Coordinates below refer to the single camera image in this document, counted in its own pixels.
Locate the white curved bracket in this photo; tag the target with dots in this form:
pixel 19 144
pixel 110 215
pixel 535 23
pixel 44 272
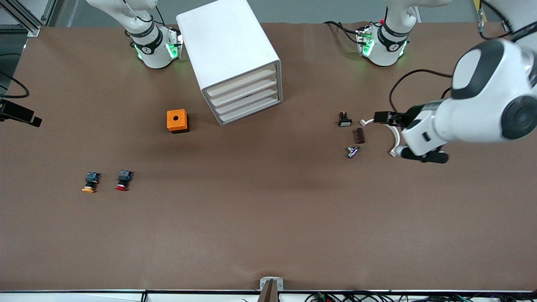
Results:
pixel 363 122

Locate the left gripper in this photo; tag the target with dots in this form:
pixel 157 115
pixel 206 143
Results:
pixel 410 113

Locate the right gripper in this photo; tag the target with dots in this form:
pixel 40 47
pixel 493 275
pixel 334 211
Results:
pixel 16 111

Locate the red push button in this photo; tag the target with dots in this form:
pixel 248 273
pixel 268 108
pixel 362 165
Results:
pixel 123 180

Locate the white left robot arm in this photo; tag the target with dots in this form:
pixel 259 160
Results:
pixel 482 105

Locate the brown terminal block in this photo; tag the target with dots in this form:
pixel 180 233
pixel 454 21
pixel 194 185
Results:
pixel 360 136

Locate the orange box with hole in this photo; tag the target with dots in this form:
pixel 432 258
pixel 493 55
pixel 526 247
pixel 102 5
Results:
pixel 171 122

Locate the grey mount bracket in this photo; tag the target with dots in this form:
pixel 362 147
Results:
pixel 264 285

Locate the silver key switch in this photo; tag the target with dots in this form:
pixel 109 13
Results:
pixel 352 152

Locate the yellow push button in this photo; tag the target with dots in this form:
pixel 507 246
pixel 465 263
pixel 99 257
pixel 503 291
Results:
pixel 90 181

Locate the black white switch module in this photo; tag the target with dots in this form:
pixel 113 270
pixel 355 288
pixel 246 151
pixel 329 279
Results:
pixel 345 121

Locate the aluminium frame profile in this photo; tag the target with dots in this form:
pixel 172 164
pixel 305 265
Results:
pixel 33 30

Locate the yellow floor tape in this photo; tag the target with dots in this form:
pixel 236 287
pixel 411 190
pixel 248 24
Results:
pixel 480 10

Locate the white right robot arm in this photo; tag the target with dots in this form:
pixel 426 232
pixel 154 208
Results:
pixel 151 50

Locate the brown table cover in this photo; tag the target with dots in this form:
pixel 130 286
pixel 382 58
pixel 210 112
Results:
pixel 268 218

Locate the white table edge rail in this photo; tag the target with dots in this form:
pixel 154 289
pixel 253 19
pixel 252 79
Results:
pixel 63 297

